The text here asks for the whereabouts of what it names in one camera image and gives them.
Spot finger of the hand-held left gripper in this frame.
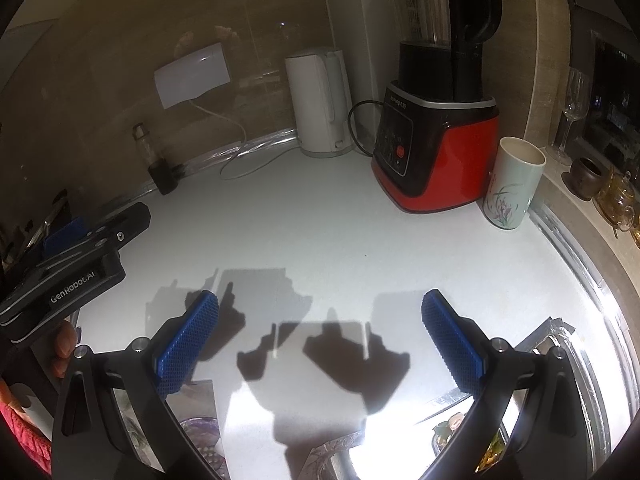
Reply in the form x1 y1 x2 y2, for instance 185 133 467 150
42 215 89 257
29 203 152 274

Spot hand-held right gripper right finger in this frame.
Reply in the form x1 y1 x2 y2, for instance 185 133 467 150
417 288 584 480

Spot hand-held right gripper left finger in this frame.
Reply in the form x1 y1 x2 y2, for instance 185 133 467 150
52 289 221 480

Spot person's left hand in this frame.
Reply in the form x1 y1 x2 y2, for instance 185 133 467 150
52 319 82 379

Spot glass bottle with dark base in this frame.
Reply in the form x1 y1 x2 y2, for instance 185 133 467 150
131 123 180 196

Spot stainless steel sink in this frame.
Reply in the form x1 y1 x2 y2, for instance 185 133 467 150
309 315 632 480

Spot sink strainer basket with scraps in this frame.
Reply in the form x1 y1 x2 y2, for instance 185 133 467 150
428 407 512 480

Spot white floral cup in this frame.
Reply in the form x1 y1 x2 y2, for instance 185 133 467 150
481 135 547 231

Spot red and black blender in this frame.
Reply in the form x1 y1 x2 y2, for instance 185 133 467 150
370 0 504 215

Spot dark brown teapot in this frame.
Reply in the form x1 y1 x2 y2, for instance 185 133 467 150
561 157 612 202

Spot amber glass cup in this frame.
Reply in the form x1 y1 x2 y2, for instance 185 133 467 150
612 209 640 249

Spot glass teapot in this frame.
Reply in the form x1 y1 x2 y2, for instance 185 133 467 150
594 169 640 226

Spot white electric kettle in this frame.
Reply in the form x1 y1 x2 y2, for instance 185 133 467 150
284 47 357 159

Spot wine glass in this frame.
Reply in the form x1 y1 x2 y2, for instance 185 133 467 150
544 67 591 166

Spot white power cable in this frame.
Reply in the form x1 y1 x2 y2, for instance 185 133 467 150
187 97 302 182

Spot white wall socket box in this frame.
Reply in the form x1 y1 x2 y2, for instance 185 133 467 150
153 42 232 110

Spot black power cable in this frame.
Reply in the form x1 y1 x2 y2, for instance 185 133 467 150
346 99 387 159

